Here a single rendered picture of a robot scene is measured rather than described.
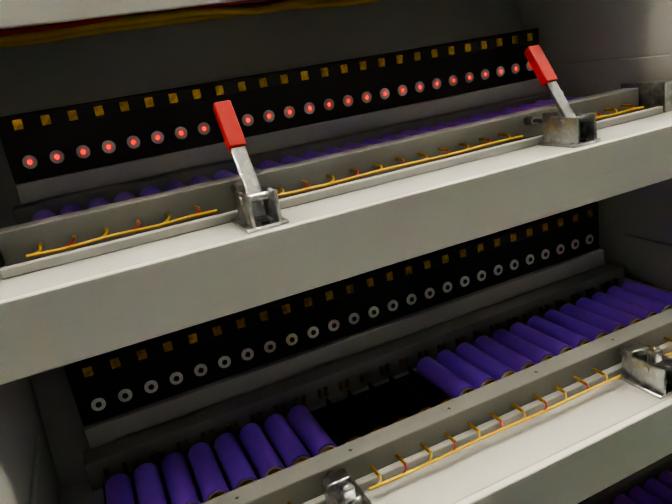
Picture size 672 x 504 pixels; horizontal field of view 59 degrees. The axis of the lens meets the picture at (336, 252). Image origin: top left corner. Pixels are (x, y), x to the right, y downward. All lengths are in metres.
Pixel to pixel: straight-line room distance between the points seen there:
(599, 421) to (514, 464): 0.08
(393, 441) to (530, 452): 0.10
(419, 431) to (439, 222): 0.15
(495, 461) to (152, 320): 0.25
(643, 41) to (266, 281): 0.46
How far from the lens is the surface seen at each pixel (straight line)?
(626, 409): 0.51
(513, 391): 0.48
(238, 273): 0.37
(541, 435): 0.48
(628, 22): 0.69
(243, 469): 0.45
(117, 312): 0.36
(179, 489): 0.45
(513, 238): 0.62
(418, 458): 0.45
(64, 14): 0.42
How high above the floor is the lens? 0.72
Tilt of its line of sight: 3 degrees up
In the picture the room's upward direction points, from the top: 17 degrees counter-clockwise
